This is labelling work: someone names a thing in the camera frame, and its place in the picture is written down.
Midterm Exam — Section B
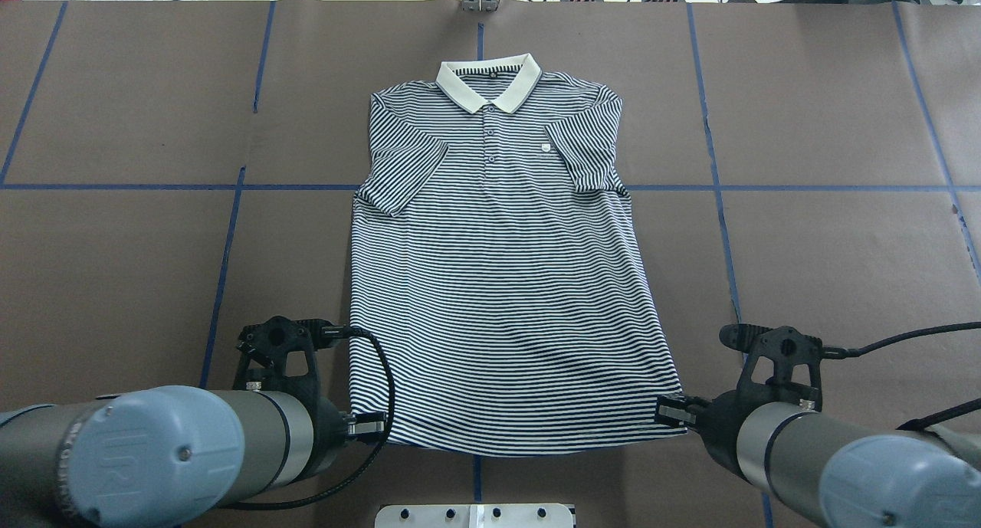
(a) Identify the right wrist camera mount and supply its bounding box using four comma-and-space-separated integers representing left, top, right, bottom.
719, 324, 823, 412

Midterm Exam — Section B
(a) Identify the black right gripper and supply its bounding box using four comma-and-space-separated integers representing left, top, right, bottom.
655, 391, 760, 479

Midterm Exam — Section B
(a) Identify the striped polo shirt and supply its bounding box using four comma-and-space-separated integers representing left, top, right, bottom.
349, 54, 687, 457

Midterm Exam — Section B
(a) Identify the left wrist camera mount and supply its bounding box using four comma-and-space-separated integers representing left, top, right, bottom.
232, 316, 353, 398

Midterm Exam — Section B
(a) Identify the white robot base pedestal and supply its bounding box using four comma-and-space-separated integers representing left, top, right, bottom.
374, 503, 577, 527

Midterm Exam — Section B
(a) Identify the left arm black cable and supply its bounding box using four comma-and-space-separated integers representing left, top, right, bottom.
218, 325, 396, 511

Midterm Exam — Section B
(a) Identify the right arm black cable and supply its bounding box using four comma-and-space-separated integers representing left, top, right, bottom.
824, 321, 981, 360

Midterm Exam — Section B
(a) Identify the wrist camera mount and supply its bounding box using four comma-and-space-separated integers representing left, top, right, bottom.
719, 324, 823, 412
232, 316, 353, 398

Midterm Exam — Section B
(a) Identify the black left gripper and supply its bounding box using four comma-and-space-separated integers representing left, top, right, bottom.
292, 379, 389, 482

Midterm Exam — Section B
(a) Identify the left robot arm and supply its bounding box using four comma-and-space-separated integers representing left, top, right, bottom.
1, 385, 395, 527

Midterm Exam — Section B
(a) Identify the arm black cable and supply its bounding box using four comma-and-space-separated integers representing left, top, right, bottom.
824, 321, 981, 360
218, 325, 396, 511

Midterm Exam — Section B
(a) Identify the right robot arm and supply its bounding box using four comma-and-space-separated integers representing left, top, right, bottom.
655, 392, 980, 527

